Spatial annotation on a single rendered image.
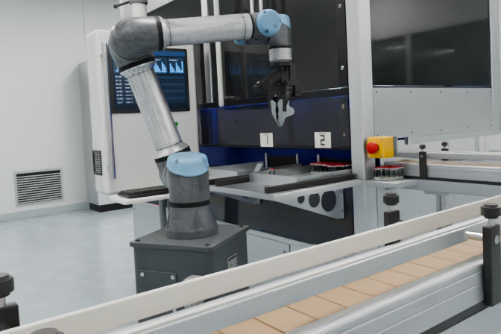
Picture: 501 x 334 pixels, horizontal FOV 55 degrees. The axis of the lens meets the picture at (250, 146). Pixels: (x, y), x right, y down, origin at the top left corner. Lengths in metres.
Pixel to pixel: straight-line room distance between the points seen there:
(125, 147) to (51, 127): 4.62
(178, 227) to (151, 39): 0.52
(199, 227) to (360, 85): 0.76
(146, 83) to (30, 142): 5.40
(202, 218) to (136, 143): 1.02
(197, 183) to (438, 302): 0.91
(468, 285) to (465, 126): 1.71
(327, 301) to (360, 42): 1.33
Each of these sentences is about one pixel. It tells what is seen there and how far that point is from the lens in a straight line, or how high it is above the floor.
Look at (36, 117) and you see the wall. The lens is 6.84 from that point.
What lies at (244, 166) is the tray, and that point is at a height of 0.90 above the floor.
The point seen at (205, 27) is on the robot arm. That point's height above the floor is 1.37.
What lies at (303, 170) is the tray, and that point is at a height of 0.90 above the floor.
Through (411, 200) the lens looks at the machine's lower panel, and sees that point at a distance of 1.96.
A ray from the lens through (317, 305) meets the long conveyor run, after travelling 0.48.
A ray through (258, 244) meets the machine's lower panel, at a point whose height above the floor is 0.54.
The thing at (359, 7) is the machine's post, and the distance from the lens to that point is 1.75.
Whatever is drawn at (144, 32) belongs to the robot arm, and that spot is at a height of 1.36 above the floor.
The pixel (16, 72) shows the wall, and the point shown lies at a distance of 6.83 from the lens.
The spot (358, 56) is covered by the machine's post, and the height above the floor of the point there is 1.31.
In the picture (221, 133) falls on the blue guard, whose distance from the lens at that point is 2.38.
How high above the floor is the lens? 1.11
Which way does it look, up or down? 3 degrees down
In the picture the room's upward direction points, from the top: 3 degrees counter-clockwise
